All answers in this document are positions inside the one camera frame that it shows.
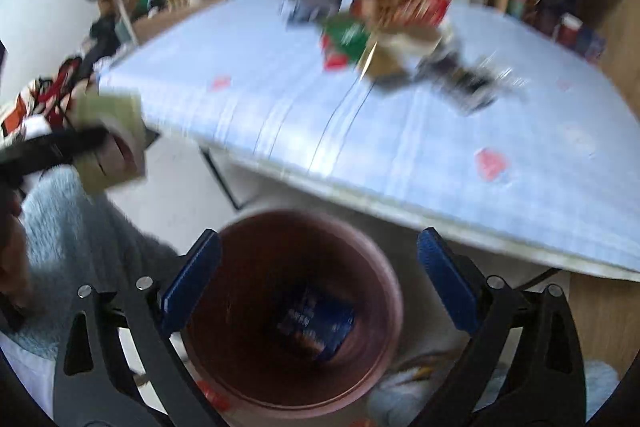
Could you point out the brown red paper bag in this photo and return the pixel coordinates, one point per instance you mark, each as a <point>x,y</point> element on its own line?
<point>398,14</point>

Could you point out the person's left hand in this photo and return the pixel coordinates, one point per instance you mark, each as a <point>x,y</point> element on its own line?
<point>14,264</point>

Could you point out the gold snack packet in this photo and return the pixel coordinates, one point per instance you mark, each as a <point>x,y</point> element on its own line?
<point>380,62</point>

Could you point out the green snack wrapper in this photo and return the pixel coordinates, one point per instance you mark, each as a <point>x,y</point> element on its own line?
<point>343,41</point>

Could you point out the maroon plastic trash bin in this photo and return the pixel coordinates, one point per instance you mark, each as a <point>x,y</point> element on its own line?
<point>233,339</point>

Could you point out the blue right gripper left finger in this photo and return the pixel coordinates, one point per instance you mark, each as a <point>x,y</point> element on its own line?
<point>180,298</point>

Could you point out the blue plaid tablecloth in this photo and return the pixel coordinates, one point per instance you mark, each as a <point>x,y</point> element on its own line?
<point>548,173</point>

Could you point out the red white paper cup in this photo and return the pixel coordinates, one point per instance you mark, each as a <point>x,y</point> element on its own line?
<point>567,32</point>

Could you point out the grey fluffy sleeve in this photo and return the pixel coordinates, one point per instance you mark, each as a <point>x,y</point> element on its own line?
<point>72,239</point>

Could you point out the clear plastic wrapper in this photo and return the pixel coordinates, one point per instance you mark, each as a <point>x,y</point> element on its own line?
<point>504,80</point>

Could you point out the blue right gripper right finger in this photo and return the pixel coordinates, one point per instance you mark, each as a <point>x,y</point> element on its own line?
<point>457,281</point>

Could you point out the blue cardboard box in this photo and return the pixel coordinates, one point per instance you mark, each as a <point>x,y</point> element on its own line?
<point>318,322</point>

